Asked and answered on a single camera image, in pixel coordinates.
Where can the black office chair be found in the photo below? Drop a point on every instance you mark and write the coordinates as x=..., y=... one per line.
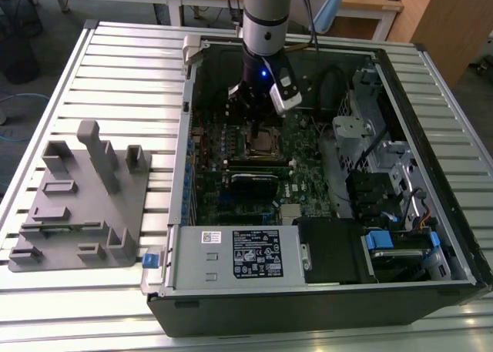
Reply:
x=23, y=59

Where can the silver chipset heatsink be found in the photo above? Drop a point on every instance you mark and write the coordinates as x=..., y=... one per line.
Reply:
x=290, y=211

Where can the perforated metal drive cage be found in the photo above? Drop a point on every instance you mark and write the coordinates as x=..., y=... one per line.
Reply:
x=352, y=126

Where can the hard disk in blue carrier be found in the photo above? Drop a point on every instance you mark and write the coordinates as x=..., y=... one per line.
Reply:
x=379, y=241

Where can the CPU socket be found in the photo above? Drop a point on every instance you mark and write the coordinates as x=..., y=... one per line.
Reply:
x=249, y=148

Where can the silver power supply unit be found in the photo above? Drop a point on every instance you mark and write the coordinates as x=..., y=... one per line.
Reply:
x=192, y=259

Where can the green motherboard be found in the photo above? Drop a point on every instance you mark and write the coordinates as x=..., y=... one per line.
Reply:
x=308, y=175

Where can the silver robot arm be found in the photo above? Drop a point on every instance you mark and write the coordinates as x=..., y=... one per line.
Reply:
x=265, y=17

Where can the blue case latch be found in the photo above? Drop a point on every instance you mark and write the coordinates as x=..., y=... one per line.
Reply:
x=150, y=261

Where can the black graphics card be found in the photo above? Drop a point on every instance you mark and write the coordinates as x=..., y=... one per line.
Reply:
x=254, y=186

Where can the grey parts rack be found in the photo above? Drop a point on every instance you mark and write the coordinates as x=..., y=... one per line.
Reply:
x=96, y=205

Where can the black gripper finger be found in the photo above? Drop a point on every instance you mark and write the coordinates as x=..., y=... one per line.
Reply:
x=257, y=131

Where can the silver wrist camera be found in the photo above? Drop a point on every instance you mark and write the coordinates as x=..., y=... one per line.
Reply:
x=287, y=94

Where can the black PC case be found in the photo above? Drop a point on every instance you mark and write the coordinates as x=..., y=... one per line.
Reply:
x=269, y=313

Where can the silver square CPU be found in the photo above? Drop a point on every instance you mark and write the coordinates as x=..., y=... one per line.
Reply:
x=268, y=143

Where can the wooden cabinet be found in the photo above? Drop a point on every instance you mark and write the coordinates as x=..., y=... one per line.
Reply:
x=454, y=21

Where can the black RAM slot bank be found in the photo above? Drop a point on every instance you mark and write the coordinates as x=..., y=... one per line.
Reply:
x=262, y=161

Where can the black disk bay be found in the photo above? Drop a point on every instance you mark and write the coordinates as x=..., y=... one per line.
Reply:
x=369, y=198

